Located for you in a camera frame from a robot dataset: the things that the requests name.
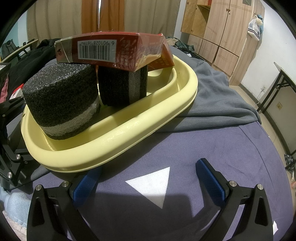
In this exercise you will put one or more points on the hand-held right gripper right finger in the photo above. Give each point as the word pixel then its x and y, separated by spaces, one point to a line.
pixel 210 183

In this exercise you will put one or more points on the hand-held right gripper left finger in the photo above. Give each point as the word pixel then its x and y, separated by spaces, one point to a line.
pixel 85 185

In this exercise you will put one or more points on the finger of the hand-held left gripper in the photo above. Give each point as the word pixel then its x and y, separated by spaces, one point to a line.
pixel 13 162
pixel 11 105

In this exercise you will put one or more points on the black foam cylinder grey stripe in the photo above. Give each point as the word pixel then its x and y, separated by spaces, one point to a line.
pixel 115 85
pixel 60 99

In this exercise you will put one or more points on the yellow plastic basin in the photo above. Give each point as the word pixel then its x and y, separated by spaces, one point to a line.
pixel 115 136

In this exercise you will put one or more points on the red cigarette carton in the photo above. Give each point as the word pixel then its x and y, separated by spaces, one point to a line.
pixel 129 53

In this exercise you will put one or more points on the red tan cigarette pack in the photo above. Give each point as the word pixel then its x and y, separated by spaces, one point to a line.
pixel 17 91

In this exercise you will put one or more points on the dark clothes pile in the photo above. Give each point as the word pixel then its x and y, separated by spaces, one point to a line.
pixel 41 55

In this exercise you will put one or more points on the purple sheet with white triangles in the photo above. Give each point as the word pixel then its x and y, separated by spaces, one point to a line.
pixel 161 150

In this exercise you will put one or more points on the clothes pile on floor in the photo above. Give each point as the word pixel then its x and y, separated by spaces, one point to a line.
pixel 290 162

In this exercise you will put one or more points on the grey blanket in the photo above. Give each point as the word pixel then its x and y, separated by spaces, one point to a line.
pixel 219 99

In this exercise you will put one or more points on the beige curtain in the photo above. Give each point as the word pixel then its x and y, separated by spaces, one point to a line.
pixel 57 18

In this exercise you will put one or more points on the orange curtain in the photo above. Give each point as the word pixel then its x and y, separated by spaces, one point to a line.
pixel 90 16

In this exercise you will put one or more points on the black folding table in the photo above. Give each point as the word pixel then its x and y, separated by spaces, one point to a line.
pixel 287 75

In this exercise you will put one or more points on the open black suitcase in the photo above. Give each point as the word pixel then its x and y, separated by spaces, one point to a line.
pixel 188 47

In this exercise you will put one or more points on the beige garment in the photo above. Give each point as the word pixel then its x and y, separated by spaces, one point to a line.
pixel 172 41

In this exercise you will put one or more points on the wooden wardrobe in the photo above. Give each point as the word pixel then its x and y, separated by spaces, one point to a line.
pixel 222 34

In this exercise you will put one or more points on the white plastic bag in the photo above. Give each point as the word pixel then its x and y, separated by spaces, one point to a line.
pixel 254 30

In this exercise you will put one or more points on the blue hanging cloth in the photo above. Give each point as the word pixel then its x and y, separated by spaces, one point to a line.
pixel 261 23

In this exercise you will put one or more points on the yellow wall socket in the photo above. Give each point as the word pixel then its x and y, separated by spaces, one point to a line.
pixel 280 106

